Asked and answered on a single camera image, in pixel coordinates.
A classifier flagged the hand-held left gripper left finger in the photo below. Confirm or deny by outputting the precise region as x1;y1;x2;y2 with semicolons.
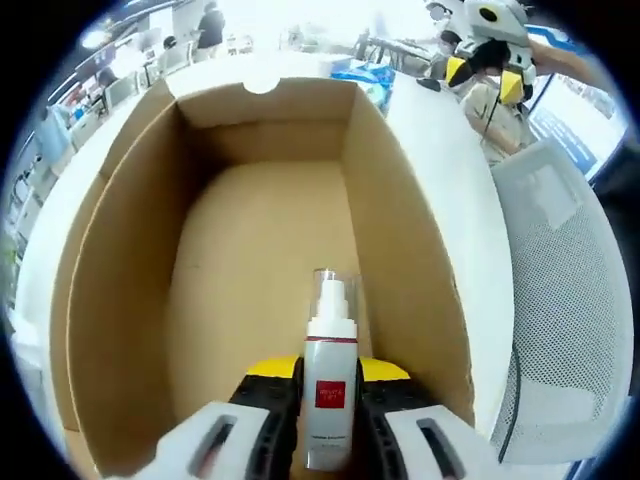
148;355;305;480

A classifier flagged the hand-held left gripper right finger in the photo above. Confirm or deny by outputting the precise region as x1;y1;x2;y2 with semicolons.
357;355;504;480

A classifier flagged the white spray bottle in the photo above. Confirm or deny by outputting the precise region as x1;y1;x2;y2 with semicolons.
302;268;364;471

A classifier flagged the brown cardboard shoe box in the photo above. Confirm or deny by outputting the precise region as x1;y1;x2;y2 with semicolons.
47;77;479;476

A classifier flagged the blue display board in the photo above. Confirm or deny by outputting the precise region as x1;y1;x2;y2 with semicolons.
527;82;629;179

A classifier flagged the grey mesh office chair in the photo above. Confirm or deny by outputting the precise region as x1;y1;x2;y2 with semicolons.
492;138;629;451

